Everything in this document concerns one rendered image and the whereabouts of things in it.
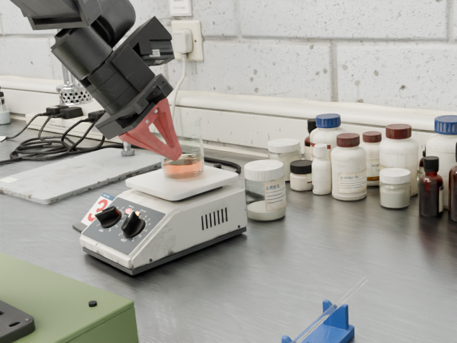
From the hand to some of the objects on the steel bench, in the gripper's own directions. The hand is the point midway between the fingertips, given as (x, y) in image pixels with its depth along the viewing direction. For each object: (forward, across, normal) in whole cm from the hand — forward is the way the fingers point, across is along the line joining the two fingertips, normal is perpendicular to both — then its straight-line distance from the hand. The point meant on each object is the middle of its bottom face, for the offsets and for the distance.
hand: (174, 152), depth 89 cm
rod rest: (+17, +23, -19) cm, 34 cm away
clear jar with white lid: (+20, -6, +9) cm, 22 cm away
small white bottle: (+26, -6, +20) cm, 34 cm away
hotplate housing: (+11, -10, -4) cm, 15 cm away
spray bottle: (-9, -111, +38) cm, 118 cm away
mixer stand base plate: (+3, -49, +13) cm, 51 cm away
